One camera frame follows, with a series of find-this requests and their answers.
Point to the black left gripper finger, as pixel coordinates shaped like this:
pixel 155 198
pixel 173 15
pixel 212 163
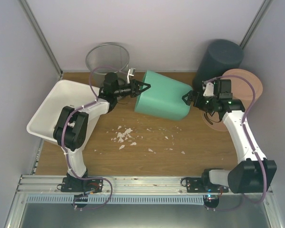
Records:
pixel 143 85
pixel 140 89

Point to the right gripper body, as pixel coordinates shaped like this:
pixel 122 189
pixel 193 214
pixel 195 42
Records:
pixel 202 105

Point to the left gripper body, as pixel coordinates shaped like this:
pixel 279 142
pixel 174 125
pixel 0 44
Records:
pixel 133 89

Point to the green plastic bin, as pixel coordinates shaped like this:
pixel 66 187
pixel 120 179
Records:
pixel 164 98

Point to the salmon pink plastic bin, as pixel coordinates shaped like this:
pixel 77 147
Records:
pixel 241 90

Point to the silver wire mesh bin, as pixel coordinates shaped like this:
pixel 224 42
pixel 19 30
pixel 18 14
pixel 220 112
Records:
pixel 106 58

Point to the dark grey plastic bin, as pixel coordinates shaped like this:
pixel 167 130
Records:
pixel 221 55

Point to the white plastic tub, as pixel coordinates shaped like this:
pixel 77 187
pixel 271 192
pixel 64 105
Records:
pixel 64 93

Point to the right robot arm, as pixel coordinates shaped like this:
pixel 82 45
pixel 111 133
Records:
pixel 254 172

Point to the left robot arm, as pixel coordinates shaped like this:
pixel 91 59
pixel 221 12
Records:
pixel 75 125

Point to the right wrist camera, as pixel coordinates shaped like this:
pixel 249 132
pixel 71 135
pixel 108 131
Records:
pixel 208 89

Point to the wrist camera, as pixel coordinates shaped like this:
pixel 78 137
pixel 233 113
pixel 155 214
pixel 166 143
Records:
pixel 131 72
pixel 208 89

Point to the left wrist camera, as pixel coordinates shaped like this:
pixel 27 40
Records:
pixel 131 72

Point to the left aluminium frame post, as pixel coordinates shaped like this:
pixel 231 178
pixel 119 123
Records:
pixel 28 11

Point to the aluminium frame post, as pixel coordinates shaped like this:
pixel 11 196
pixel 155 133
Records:
pixel 264 7
pixel 28 11

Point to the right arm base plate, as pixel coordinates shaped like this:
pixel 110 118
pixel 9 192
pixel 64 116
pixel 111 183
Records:
pixel 197 185

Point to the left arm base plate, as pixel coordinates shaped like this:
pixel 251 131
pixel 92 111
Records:
pixel 71 184

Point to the grey slotted cable duct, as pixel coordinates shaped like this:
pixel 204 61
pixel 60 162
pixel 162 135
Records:
pixel 118 199

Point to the right aluminium frame post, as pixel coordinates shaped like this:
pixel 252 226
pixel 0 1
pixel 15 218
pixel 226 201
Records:
pixel 264 7

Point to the aluminium mounting rail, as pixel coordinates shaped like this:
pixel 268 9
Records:
pixel 122 185

